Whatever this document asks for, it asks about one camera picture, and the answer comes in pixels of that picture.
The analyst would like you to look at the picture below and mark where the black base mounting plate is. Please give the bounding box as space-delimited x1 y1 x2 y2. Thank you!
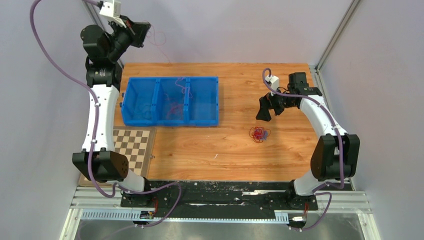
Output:
120 181 318 219

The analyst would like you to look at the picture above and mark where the right aluminium corner post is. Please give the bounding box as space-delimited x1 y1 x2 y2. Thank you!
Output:
315 0 362 72

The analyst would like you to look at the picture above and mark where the aluminium corner post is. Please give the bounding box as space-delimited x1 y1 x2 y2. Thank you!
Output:
315 0 362 72
82 0 124 70

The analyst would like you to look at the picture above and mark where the left aluminium corner post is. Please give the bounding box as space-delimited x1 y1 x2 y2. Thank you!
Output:
82 0 124 70

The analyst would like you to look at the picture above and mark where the blue three-compartment plastic bin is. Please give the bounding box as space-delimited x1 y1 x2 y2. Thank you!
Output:
120 76 220 127

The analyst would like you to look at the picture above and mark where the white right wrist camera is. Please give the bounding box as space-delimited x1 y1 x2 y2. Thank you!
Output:
265 75 280 96

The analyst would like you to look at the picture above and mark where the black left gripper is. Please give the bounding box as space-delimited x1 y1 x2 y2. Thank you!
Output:
106 16 151 63

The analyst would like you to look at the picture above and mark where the red cable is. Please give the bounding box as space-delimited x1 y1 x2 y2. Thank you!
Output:
248 126 272 144

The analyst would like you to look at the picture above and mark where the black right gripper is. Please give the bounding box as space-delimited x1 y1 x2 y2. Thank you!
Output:
256 85 296 122

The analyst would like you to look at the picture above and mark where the white slotted cable duct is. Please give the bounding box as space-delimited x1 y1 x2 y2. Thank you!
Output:
79 209 289 224

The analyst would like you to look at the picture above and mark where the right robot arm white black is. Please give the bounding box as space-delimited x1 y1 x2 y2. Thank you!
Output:
256 68 360 209

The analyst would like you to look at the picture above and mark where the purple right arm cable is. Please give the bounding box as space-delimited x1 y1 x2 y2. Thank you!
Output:
262 68 346 232

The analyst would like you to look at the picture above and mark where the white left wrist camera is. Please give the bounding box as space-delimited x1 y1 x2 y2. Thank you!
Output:
99 0 127 28

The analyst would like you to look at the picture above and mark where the aluminium frame rail front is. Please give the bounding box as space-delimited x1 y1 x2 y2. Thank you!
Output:
70 187 373 214

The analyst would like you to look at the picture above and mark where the wooden chessboard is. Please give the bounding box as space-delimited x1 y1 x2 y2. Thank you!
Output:
78 128 157 188

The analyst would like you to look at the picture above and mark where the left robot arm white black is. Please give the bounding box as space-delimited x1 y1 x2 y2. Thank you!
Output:
72 16 153 207

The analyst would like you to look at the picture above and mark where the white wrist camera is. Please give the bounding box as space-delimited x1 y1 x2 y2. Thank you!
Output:
265 75 280 96
99 0 127 28

